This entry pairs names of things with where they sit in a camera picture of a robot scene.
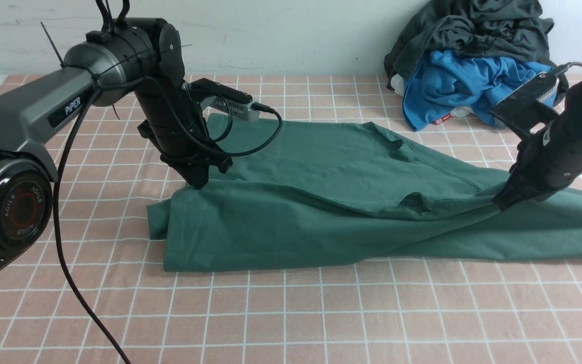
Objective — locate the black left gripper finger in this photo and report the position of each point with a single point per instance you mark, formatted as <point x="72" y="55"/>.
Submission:
<point x="195" y="178"/>

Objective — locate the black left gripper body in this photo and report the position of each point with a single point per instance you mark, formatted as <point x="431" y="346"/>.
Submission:
<point x="175" y="125"/>

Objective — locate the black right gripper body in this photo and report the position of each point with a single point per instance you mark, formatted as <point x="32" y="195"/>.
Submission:
<point x="550" y="162"/>

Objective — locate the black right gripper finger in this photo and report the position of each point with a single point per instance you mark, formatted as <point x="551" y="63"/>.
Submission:
<point x="509" y="196"/>

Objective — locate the green long-sleeved shirt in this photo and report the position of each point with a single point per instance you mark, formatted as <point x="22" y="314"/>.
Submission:
<point x="328" y="194"/>

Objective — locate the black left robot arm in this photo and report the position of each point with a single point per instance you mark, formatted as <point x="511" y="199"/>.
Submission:
<point x="139" y="55"/>

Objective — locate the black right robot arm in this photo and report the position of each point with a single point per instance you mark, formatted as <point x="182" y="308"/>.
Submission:
<point x="572" y="106"/>

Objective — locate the blue crumpled garment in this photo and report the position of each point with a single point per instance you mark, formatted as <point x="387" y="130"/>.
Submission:
<point x="480" y="83"/>

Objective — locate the dark grey crumpled garment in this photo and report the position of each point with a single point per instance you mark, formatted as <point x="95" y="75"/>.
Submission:
<point x="472" y="29"/>

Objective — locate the pink grid tablecloth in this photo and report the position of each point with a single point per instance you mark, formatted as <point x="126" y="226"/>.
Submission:
<point x="378" y="311"/>

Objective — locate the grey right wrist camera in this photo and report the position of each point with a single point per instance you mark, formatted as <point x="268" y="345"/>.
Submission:
<point x="529" y="105"/>

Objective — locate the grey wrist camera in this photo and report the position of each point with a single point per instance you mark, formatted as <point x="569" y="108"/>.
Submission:
<point x="210" y="94"/>
<point x="529" y="105"/>

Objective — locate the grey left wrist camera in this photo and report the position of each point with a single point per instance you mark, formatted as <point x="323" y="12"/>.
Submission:
<point x="210" y="94"/>

